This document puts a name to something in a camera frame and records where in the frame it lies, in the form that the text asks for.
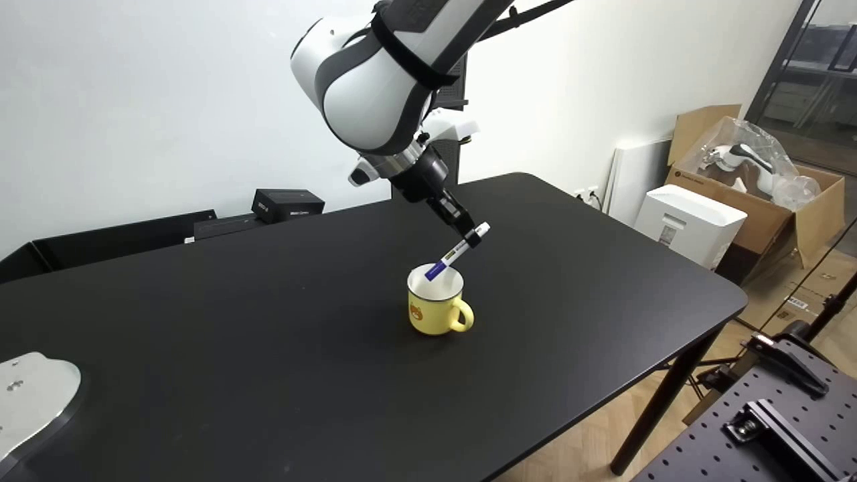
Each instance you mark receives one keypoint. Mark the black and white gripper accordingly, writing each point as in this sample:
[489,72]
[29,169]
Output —
[418,172]

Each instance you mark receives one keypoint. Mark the white marker with blue cap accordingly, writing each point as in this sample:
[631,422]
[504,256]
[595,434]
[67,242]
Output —
[458,251]

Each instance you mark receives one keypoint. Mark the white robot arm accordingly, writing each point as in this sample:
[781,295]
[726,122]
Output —
[374,86]

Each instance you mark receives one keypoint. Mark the yellow mug with white rim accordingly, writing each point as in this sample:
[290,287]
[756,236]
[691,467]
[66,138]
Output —
[434,305]

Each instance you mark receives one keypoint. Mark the small black box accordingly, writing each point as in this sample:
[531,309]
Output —
[282,204]

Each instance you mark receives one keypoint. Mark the white box device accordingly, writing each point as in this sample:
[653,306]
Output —
[690,224]

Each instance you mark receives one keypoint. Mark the cardboard box with plastic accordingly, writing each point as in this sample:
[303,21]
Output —
[791,209]

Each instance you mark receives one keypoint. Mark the black table leg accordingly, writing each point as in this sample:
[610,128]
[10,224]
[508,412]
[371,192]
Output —
[661,404]

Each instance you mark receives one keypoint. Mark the white round robot base plate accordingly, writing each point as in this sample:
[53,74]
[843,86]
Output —
[35,397]

